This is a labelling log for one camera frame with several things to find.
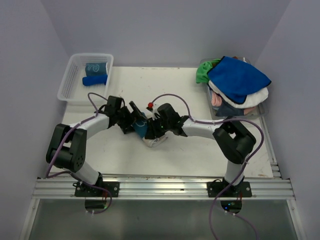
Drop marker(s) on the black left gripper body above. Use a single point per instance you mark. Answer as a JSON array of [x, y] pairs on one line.
[[125, 118]]

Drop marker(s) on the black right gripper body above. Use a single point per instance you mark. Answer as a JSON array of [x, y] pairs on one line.
[[158, 126]]

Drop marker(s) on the teal beige cartoon towel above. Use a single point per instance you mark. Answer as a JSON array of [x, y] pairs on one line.
[[150, 130]]

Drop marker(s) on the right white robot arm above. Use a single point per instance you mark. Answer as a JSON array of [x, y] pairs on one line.
[[234, 140]]

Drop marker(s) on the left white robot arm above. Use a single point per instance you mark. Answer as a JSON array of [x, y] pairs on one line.
[[68, 145]]

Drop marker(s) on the rolled blue towel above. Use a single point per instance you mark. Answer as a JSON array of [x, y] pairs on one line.
[[95, 80]]

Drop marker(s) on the white plastic basket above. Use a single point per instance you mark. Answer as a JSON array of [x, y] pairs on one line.
[[71, 89]]

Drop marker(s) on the rolled teal towel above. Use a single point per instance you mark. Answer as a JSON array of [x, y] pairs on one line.
[[96, 69]]

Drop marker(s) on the green towel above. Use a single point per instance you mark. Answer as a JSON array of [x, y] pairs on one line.
[[201, 76]]

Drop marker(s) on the clear plastic towel bin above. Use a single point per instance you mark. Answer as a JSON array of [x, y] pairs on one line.
[[259, 111]]

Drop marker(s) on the blue microfiber towel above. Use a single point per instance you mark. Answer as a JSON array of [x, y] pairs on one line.
[[237, 79]]

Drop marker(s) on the white towel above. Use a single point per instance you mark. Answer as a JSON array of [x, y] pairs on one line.
[[252, 100]]

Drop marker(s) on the aluminium mounting rail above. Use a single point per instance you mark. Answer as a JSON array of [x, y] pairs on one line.
[[135, 187]]

